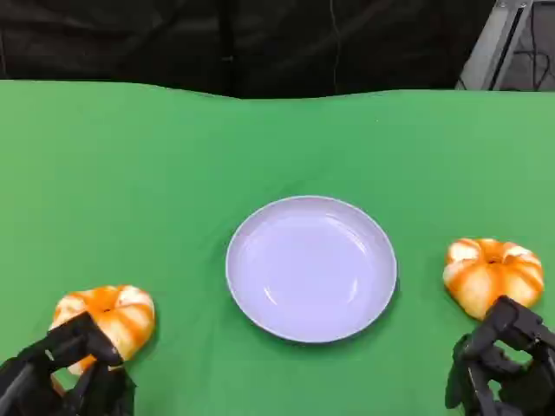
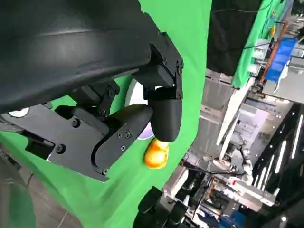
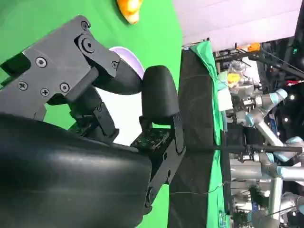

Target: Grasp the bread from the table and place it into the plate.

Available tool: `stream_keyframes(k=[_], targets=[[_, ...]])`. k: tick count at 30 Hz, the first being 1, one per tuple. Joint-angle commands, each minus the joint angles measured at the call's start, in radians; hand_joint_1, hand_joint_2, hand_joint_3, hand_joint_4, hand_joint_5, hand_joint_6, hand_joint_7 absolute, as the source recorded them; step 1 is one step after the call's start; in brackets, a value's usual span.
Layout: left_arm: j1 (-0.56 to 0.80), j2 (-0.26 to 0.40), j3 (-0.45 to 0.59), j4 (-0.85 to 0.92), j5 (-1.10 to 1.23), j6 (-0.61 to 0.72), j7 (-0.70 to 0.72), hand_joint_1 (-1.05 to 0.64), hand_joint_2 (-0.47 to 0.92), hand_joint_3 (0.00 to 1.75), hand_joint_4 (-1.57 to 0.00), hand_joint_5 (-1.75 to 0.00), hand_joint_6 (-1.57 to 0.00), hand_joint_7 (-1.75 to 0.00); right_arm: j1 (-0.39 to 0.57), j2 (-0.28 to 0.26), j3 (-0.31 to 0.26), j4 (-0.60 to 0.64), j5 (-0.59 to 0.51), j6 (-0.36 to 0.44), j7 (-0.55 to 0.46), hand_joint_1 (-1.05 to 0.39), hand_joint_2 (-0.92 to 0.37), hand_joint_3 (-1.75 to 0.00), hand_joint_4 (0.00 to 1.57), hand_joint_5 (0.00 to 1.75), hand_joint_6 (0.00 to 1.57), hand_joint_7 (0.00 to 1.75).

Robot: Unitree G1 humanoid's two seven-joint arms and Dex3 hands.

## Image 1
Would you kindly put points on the green table cloth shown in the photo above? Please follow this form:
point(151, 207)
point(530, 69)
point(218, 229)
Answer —
point(130, 182)

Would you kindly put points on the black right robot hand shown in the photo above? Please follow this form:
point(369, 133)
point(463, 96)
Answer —
point(520, 338)

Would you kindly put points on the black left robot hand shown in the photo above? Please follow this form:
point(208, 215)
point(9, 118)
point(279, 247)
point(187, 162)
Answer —
point(30, 381)

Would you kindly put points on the lilac plate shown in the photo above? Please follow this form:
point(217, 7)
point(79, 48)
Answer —
point(310, 268)

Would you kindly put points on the grey metal frame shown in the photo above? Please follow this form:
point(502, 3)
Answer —
point(490, 47)

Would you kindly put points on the orange and white bread roll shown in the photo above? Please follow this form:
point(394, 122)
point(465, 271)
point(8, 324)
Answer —
point(481, 277)
point(130, 320)

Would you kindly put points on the black curtain backdrop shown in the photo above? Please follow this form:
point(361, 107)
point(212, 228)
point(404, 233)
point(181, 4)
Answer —
point(173, 39)

